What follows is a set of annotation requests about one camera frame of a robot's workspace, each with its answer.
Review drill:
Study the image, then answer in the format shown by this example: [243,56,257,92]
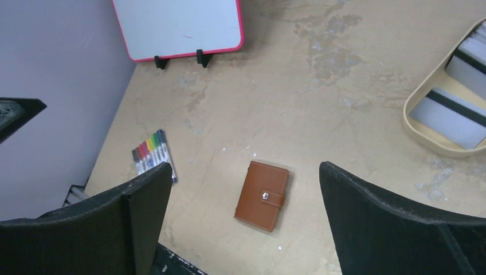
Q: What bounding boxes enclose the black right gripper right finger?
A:
[319,162,485,274]

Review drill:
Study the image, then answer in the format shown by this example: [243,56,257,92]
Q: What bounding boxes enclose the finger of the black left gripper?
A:
[1,97,47,143]

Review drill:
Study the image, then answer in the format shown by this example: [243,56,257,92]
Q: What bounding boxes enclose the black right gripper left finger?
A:
[1,163,173,274]

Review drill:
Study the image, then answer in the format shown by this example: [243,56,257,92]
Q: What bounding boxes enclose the brown leather card holder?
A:
[234,161,289,232]

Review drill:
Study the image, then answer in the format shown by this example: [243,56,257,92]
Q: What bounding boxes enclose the beige oval card tray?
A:
[402,17,486,159]

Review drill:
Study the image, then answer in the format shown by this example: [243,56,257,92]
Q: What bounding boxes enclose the pack of coloured markers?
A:
[131,129,178,183]

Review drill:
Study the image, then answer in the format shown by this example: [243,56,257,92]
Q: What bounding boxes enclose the black whiteboard stand left clip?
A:
[154,56,170,70]

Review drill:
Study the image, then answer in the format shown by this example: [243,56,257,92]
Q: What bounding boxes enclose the black whiteboard stand clip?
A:
[196,49,213,68]
[154,56,170,70]

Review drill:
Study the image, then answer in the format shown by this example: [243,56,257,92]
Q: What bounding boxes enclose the pink framed whiteboard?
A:
[112,0,245,62]

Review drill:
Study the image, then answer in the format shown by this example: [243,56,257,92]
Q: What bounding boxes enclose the black whiteboard stand right clip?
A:
[196,49,213,68]

